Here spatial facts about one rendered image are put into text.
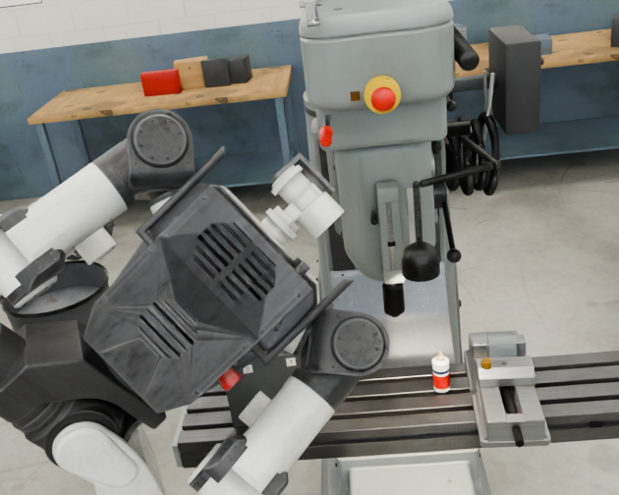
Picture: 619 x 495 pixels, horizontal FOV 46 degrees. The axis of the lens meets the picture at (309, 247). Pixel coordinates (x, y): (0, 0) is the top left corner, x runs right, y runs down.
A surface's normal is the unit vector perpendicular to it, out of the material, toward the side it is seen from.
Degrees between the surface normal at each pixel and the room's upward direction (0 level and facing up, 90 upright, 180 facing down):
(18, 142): 90
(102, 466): 90
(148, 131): 61
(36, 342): 12
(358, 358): 51
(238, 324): 75
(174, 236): 66
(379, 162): 90
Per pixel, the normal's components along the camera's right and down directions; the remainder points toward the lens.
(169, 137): 0.27, -0.10
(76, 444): 0.35, 0.38
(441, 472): -0.12, -0.89
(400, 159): -0.03, 0.45
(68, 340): 0.08, -0.92
